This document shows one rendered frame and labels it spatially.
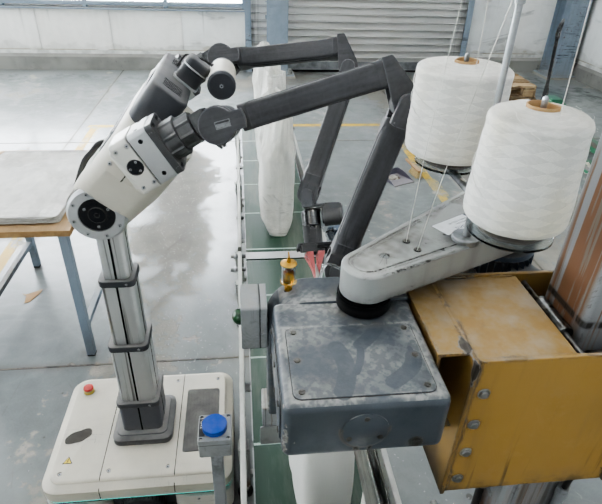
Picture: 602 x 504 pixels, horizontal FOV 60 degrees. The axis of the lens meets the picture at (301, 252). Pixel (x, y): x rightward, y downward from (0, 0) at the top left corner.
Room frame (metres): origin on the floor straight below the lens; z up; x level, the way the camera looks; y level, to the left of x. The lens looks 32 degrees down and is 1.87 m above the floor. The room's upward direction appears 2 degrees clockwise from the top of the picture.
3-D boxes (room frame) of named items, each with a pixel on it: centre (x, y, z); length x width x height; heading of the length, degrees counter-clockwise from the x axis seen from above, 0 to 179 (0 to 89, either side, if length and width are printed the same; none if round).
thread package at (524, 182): (0.66, -0.30, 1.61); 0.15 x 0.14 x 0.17; 7
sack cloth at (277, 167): (2.76, 0.15, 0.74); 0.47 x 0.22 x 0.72; 5
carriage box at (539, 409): (0.70, -0.41, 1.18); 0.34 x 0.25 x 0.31; 97
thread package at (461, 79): (0.92, -0.27, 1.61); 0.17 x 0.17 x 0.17
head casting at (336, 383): (0.63, -0.08, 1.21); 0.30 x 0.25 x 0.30; 7
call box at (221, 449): (0.84, 0.19, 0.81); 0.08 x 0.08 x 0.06; 7
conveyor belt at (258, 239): (3.48, 0.24, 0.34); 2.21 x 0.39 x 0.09; 7
